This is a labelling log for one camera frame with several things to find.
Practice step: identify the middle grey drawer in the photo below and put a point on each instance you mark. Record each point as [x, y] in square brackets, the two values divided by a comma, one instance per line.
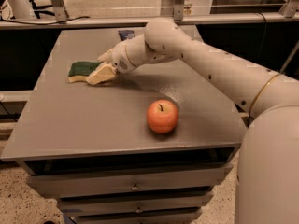
[135, 202]

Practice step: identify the green and yellow sponge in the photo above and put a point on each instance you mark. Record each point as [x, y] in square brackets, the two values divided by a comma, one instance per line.
[80, 70]

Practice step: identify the white pipe top left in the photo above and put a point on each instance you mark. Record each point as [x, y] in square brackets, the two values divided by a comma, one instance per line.
[21, 9]

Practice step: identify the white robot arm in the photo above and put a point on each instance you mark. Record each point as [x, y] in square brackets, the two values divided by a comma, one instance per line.
[267, 187]

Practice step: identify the grey drawer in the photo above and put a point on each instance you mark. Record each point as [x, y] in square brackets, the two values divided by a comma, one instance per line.
[135, 202]
[146, 217]
[134, 180]

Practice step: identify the bottom grey drawer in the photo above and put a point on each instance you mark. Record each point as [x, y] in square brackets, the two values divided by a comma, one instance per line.
[146, 217]

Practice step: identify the red apple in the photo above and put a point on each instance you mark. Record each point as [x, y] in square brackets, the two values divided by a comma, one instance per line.
[162, 116]

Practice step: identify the top grey drawer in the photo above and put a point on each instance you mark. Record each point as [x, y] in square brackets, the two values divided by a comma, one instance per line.
[134, 180]

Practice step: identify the dark blue snack packet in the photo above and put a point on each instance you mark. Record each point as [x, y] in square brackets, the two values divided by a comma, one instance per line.
[126, 34]

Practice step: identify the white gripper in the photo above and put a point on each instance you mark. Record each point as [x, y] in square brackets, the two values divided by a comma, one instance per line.
[118, 58]

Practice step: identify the grey drawer cabinet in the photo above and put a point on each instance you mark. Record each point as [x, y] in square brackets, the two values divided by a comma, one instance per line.
[68, 128]

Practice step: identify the metal railing bar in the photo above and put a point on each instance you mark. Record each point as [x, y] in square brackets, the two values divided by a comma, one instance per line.
[90, 23]

